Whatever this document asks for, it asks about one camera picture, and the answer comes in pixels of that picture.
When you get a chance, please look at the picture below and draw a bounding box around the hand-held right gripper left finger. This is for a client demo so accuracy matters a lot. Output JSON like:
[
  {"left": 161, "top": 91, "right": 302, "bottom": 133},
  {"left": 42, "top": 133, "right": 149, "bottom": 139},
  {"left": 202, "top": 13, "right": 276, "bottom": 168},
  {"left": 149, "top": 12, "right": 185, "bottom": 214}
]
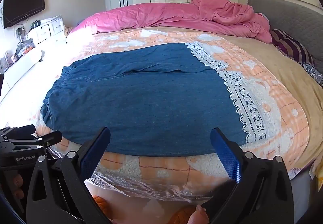
[{"left": 26, "top": 127, "right": 111, "bottom": 224}]

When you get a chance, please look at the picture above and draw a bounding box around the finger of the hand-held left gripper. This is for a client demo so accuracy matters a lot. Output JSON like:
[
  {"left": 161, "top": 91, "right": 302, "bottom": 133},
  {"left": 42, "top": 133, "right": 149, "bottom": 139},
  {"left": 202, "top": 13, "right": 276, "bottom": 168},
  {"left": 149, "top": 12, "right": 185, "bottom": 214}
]
[
  {"left": 0, "top": 125, "right": 36, "bottom": 140},
  {"left": 0, "top": 130, "right": 63, "bottom": 151}
]

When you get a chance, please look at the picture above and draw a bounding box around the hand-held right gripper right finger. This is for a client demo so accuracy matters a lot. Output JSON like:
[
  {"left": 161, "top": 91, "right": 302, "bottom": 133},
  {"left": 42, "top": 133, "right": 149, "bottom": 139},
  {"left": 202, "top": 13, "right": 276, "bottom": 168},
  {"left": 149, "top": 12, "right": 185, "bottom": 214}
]
[{"left": 202, "top": 127, "right": 294, "bottom": 224}]

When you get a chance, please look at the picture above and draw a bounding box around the blue denim pants lace trim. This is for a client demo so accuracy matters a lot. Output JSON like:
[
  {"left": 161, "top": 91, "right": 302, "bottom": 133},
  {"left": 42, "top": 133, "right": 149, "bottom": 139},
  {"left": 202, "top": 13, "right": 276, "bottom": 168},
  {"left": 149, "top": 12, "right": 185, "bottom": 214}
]
[{"left": 40, "top": 42, "right": 276, "bottom": 157}]

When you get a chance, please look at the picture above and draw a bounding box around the person's left hand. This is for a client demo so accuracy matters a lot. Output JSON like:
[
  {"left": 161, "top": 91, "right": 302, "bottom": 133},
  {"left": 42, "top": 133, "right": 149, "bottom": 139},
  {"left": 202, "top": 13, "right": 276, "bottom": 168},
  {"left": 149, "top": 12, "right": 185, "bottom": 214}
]
[{"left": 12, "top": 173, "right": 25, "bottom": 200}]

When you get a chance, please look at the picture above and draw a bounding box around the clear plastic sheet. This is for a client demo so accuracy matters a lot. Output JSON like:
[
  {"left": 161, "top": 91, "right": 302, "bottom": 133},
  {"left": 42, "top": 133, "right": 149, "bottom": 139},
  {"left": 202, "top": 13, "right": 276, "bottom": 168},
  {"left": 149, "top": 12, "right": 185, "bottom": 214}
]
[{"left": 86, "top": 171, "right": 222, "bottom": 201}]

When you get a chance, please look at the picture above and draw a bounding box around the orange slipper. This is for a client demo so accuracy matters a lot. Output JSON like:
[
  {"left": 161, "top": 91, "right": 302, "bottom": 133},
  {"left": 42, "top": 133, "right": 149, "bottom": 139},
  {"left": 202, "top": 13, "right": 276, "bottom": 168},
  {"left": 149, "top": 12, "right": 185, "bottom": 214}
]
[
  {"left": 168, "top": 206, "right": 200, "bottom": 224},
  {"left": 92, "top": 195, "right": 111, "bottom": 218}
]

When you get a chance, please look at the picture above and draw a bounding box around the person's foot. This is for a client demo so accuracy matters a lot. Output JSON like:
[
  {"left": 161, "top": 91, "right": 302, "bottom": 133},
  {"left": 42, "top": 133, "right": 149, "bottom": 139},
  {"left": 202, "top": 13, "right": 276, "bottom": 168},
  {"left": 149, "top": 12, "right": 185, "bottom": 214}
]
[{"left": 188, "top": 204, "right": 210, "bottom": 224}]

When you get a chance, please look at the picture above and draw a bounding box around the white bed base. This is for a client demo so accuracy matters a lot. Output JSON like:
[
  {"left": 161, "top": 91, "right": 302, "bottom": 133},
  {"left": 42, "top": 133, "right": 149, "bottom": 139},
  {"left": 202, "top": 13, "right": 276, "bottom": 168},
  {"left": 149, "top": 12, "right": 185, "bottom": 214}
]
[{"left": 290, "top": 167, "right": 312, "bottom": 224}]

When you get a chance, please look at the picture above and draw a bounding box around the black electronic box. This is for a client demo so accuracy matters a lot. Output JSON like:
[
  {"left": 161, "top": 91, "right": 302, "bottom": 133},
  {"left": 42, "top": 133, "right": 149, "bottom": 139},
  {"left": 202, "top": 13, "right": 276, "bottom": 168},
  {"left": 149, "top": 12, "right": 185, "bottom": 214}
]
[{"left": 16, "top": 41, "right": 36, "bottom": 56}]

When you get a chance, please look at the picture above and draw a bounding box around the orange plaid bear blanket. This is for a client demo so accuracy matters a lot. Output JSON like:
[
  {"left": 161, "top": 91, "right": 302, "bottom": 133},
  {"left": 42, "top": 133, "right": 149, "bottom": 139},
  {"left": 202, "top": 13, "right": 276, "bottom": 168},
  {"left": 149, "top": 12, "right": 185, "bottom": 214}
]
[{"left": 34, "top": 27, "right": 310, "bottom": 202}]

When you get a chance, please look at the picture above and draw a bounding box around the white drawer cabinet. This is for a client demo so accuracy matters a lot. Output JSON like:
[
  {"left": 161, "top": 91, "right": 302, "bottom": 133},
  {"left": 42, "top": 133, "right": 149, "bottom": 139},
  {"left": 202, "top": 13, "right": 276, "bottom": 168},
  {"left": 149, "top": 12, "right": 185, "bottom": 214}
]
[{"left": 26, "top": 14, "right": 67, "bottom": 45}]

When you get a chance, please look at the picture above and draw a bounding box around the dark floral pillow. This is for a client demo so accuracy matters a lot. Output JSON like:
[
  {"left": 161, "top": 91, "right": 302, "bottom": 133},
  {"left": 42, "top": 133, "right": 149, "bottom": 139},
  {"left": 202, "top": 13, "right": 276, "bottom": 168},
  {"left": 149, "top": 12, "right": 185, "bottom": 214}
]
[{"left": 300, "top": 62, "right": 323, "bottom": 81}]

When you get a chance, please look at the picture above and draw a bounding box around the purple striped pillow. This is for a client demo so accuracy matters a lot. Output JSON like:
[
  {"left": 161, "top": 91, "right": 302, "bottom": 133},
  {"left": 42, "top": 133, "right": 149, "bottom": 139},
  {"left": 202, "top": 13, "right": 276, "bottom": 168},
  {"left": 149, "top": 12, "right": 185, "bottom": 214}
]
[{"left": 270, "top": 28, "right": 315, "bottom": 65}]

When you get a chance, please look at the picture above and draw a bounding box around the pink duvet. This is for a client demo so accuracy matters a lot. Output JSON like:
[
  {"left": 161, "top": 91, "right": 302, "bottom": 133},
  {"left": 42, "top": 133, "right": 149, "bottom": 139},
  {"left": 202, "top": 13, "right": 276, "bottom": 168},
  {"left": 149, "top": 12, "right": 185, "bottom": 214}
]
[{"left": 68, "top": 0, "right": 273, "bottom": 44}]

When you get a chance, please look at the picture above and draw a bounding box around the grey quilted headboard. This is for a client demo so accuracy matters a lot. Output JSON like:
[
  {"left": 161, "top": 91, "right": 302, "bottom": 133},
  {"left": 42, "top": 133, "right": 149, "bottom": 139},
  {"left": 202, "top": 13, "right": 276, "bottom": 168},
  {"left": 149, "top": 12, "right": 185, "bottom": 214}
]
[{"left": 246, "top": 0, "right": 323, "bottom": 73}]

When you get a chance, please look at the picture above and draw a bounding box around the black wall television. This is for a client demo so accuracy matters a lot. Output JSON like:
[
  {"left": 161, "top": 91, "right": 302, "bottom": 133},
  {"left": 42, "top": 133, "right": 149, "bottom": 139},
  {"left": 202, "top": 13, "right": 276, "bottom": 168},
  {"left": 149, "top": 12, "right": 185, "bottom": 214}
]
[{"left": 2, "top": 0, "right": 46, "bottom": 29}]

